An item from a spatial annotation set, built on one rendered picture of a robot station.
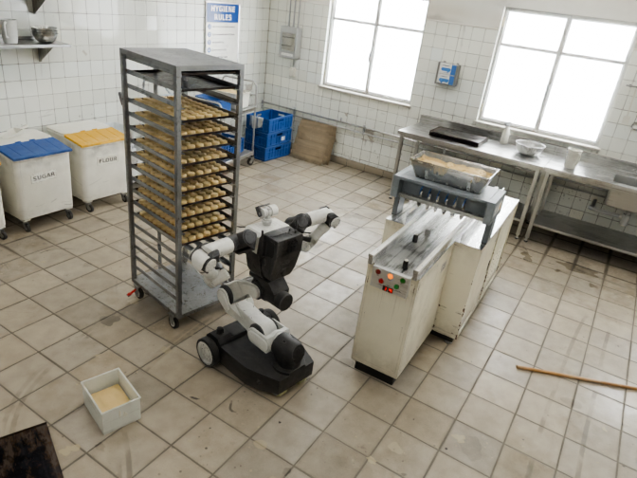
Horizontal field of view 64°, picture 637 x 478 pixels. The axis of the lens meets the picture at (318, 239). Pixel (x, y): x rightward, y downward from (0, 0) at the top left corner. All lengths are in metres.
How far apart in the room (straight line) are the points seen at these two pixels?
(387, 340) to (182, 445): 1.35
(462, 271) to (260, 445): 1.78
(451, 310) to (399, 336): 0.72
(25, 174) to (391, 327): 3.44
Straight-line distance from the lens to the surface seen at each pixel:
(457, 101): 6.84
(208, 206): 3.60
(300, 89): 7.88
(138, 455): 3.05
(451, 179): 3.60
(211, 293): 3.95
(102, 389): 3.37
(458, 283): 3.77
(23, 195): 5.21
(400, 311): 3.19
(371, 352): 3.44
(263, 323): 3.31
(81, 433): 3.22
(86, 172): 5.49
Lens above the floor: 2.29
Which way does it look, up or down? 26 degrees down
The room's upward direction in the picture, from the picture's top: 7 degrees clockwise
